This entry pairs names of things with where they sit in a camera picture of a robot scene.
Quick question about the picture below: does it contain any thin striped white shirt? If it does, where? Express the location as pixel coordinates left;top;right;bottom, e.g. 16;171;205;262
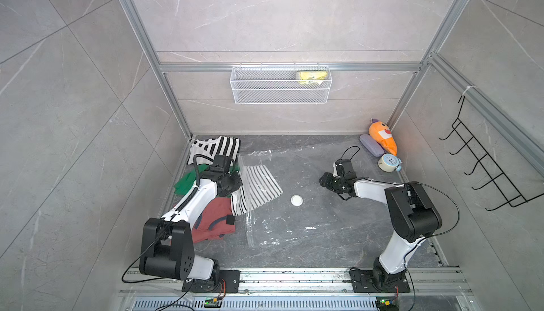
231;165;283;216

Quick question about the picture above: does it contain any green shirt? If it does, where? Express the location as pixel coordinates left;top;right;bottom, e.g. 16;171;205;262
174;164;239;197

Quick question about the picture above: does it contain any black white striped tank top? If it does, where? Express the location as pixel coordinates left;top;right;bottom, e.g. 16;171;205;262
187;136;241;165

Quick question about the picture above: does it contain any red shirt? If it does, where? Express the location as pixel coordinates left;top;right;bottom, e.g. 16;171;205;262
192;197;236;244

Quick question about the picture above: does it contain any clear plastic vacuum bag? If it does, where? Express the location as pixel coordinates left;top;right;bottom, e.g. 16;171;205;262
239;141;400;248

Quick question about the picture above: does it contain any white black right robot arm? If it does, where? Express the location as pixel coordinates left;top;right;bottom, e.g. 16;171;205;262
319;172;442;293

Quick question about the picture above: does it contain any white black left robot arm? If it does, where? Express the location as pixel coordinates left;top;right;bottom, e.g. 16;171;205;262
138;170;242;290

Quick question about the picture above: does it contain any purple glasses case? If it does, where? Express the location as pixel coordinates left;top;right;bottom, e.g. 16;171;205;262
359;134;385;158

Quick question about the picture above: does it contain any orange plush toy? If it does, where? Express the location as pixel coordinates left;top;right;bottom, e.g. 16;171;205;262
368;119;398;156

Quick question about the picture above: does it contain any yellow item in basket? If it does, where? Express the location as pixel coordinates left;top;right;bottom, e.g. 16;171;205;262
296;71;329;85

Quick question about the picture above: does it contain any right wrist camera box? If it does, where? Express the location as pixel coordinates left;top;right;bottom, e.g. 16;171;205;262
334;159;357;181

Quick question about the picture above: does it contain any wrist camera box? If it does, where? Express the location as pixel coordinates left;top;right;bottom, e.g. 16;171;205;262
334;159;357;181
211;155;234;174

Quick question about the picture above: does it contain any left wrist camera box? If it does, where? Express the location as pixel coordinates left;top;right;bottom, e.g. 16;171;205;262
211;155;234;174

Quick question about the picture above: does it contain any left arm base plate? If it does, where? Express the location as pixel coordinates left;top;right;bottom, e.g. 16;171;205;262
182;270;241;295

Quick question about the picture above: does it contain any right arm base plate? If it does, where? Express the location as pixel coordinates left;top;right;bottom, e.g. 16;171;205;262
348;267;411;293

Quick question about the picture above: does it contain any white wire mesh basket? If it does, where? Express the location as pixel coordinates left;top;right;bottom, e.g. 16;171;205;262
229;65;332;105

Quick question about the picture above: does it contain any aluminium mounting rail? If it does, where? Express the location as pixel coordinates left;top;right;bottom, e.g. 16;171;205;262
113;267;473;297

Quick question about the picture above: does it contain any black wire hook rack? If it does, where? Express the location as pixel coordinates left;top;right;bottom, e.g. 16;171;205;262
439;96;543;212

